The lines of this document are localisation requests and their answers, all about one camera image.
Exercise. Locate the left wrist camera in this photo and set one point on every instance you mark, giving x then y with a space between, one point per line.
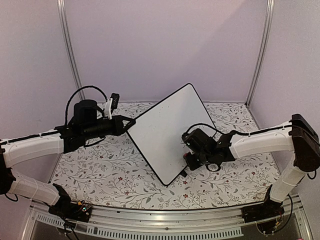
111 104

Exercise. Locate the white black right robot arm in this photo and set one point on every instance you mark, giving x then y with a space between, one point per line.
295 135

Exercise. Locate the floral patterned table mat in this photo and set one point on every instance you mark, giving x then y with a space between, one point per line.
114 174

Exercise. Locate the aluminium front rail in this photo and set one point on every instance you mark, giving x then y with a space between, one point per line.
110 223

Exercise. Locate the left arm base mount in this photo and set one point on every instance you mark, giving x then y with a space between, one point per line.
68 209

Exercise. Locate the red black whiteboard eraser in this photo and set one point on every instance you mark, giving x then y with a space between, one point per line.
185 156

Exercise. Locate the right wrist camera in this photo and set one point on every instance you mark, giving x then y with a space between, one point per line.
185 142

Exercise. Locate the left aluminium frame post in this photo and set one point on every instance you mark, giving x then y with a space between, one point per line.
62 12

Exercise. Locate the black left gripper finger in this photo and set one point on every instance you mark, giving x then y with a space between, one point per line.
128 121
126 127

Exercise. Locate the aluminium frame post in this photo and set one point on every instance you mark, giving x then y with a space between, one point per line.
62 12
270 4

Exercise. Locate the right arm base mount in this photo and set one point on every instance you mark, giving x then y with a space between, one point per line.
267 209

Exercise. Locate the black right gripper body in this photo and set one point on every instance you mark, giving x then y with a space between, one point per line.
194 164

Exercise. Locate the white dry-erase whiteboard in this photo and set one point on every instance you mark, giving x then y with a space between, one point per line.
157 133

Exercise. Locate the right aluminium frame post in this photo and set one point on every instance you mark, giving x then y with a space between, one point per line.
270 4

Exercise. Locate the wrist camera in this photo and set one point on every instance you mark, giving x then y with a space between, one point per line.
111 104
185 142

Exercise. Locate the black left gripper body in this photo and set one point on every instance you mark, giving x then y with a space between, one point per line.
117 130

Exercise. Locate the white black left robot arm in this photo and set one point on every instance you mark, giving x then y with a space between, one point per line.
89 121

